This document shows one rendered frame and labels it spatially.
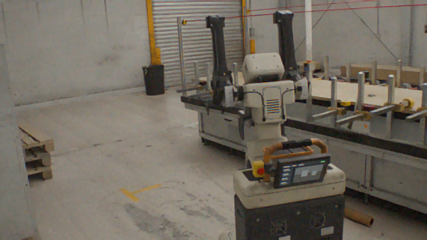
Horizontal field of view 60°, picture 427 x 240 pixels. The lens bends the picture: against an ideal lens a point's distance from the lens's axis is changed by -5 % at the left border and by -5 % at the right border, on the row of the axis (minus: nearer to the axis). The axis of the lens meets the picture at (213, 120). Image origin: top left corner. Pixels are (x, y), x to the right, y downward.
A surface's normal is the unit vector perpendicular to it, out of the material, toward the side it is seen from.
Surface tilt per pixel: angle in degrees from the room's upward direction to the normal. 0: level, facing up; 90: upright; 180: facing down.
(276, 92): 82
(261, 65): 48
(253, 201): 90
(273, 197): 90
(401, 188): 90
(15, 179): 90
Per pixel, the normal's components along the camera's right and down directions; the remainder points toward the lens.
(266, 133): 0.19, 0.08
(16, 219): 0.58, 0.16
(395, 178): -0.81, 0.18
